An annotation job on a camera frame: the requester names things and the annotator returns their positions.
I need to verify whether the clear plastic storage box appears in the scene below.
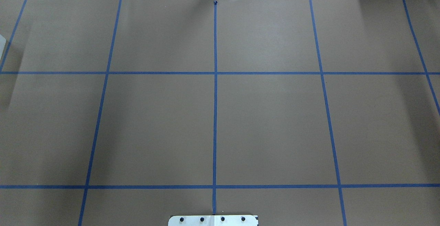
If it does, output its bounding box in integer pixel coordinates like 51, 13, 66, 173
0, 35, 7, 58

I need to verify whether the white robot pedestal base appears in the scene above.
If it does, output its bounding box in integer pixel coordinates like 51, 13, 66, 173
168, 215, 259, 226

